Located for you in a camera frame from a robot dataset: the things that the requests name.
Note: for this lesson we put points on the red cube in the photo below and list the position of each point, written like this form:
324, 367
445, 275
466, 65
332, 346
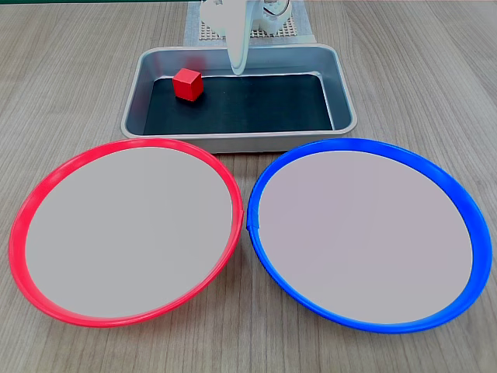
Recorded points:
188, 85

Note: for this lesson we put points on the white plate with red rim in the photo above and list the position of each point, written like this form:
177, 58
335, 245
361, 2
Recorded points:
128, 233

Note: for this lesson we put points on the white plate with blue rim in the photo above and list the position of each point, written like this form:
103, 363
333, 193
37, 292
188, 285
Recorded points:
365, 237

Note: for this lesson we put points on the black tray mat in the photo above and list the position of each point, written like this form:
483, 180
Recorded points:
252, 109

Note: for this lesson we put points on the steel tray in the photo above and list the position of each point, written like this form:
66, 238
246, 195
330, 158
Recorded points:
240, 143

